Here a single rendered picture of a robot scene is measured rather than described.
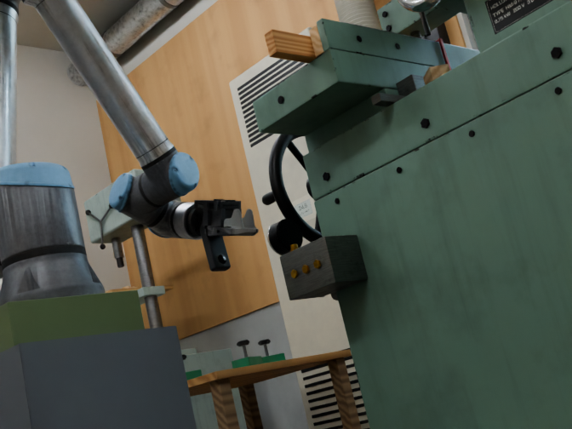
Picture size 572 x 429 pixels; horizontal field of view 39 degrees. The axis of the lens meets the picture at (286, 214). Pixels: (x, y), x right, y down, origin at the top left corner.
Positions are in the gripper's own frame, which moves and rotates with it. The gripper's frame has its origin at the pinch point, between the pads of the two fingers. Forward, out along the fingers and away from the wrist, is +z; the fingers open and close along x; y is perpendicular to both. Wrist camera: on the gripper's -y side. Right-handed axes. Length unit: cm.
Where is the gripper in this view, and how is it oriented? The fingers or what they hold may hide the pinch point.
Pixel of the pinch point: (253, 233)
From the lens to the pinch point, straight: 180.3
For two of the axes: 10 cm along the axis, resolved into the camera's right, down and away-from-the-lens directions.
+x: 7.4, -0.1, 6.7
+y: 0.1, -10.0, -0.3
